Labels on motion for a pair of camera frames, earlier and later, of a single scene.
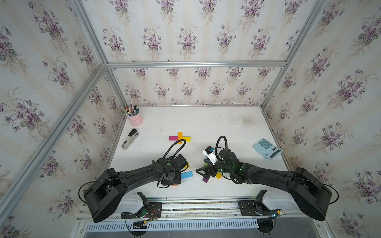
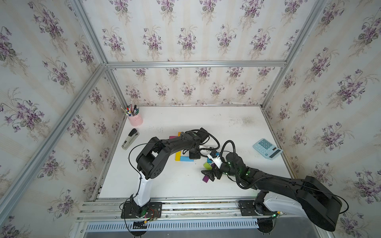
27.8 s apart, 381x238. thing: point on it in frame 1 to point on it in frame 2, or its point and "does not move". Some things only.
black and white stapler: [130, 139] does not move
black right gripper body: [220, 167] does not move
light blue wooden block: [186, 175] to [186, 158]
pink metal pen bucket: [136, 121] does not move
